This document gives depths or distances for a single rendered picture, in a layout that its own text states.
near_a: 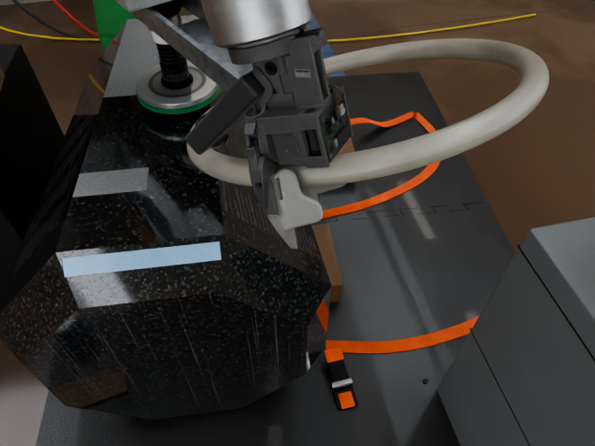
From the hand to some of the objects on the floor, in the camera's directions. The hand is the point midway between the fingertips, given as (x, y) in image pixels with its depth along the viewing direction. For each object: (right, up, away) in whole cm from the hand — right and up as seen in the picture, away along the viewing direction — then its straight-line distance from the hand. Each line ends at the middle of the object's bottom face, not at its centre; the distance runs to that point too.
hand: (297, 222), depth 53 cm
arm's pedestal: (+71, -68, +96) cm, 137 cm away
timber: (+9, -20, +136) cm, 138 cm away
